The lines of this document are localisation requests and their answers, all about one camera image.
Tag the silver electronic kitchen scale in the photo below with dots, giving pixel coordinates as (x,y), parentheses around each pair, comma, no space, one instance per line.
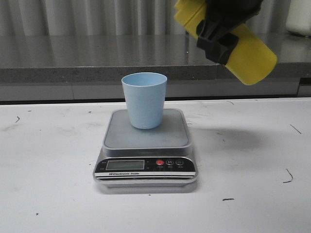
(158,160)

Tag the light blue plastic cup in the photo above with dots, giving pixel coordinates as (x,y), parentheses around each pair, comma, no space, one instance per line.
(144,94)

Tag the yellow squeeze bottle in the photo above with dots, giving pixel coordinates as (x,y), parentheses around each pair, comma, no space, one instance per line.
(251,61)

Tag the white container on counter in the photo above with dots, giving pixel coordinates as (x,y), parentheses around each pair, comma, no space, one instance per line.
(299,17)

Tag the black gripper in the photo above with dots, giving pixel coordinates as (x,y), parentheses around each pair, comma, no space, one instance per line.
(214,32)

